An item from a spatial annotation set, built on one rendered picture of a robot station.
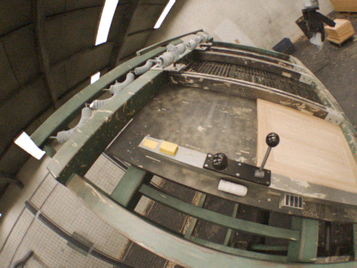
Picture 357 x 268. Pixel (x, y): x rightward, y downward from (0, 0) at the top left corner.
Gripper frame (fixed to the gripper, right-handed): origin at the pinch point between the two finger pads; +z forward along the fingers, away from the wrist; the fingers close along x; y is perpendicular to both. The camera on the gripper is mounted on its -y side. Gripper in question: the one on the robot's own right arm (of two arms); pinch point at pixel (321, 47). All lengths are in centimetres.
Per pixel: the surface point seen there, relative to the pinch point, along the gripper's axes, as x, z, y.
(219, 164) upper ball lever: 65, 2, 48
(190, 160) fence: 59, 10, 59
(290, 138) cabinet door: 36, 26, 28
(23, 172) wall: 204, -9, 580
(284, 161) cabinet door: 48, 24, 32
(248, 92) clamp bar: 11.4, 15.7, 44.5
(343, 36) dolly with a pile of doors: -238, 34, -178
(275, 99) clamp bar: 11.6, 21.2, 30.5
